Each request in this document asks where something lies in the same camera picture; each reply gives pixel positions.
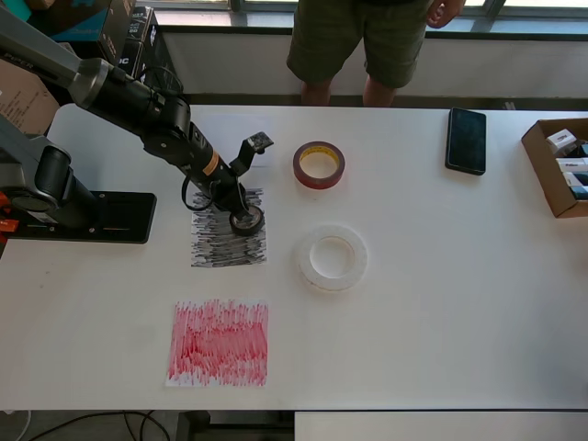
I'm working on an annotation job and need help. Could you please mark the white box with black lettering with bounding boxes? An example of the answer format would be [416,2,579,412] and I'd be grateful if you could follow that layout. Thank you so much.
[555,157,588,173]

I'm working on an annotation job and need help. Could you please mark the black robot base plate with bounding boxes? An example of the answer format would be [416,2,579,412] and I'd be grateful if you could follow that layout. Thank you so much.
[8,190,157,244]

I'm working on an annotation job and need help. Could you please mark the small black tape roll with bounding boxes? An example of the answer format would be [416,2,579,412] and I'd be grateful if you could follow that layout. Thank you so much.
[229,205,266,238]

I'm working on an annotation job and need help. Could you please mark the cardboard box with shipping label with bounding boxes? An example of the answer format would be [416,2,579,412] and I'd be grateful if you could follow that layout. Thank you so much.
[0,59,61,137]

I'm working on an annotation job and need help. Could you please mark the plain white paper sheet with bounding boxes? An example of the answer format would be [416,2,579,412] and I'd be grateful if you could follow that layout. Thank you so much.
[191,113,273,169]

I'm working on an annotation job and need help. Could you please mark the black and white small box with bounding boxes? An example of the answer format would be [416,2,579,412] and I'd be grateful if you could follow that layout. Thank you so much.
[562,172,588,201]

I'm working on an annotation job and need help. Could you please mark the black monitor box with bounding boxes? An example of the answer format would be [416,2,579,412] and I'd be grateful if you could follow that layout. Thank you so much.
[137,22,186,106]

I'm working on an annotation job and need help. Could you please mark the red tape roll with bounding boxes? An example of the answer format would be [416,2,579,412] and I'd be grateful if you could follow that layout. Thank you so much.
[292,140,346,189]

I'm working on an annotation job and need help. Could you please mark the white floor cable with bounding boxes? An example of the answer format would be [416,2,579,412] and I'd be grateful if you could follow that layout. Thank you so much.
[0,407,34,441]

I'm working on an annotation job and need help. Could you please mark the person in dark shirt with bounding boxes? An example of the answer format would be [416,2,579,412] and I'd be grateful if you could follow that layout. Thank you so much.
[287,0,433,107]

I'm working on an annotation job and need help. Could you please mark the wide white tape roll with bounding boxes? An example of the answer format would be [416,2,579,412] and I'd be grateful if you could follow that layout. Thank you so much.
[296,223,368,293]

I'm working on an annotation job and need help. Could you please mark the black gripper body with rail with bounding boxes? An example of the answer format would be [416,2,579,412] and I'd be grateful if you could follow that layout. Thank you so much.
[209,170,253,217]

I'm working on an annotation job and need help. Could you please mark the teal product box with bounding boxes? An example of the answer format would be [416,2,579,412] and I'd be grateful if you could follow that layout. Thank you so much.
[17,0,138,43]

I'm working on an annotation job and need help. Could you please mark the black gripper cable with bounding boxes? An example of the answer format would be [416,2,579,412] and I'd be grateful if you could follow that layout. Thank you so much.
[181,174,217,210]

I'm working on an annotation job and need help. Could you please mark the dark window frame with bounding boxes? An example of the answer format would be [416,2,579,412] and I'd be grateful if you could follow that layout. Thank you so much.
[153,0,588,45]

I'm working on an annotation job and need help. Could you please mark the black scribbled paper sheet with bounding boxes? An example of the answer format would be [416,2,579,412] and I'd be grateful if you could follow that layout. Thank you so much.
[190,187,268,270]

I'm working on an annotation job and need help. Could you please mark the red scribbled paper sheet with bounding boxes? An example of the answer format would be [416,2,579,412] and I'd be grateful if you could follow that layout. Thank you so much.
[164,298,270,389]

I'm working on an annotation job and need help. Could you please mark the person's left hand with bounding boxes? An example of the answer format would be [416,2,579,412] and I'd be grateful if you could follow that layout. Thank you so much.
[424,0,465,29]

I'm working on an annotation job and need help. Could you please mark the black floor cable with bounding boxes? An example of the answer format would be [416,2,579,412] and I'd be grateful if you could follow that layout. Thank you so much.
[27,410,180,441]

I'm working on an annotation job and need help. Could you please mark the open brown cardboard box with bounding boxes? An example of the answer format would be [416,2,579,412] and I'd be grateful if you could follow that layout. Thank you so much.
[521,118,588,220]

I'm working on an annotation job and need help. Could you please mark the orange clamp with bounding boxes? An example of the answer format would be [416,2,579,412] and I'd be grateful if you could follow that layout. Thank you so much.
[0,190,19,235]

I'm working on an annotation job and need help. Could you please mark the tall black printed box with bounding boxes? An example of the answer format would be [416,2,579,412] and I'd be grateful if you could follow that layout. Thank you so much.
[98,0,155,84]

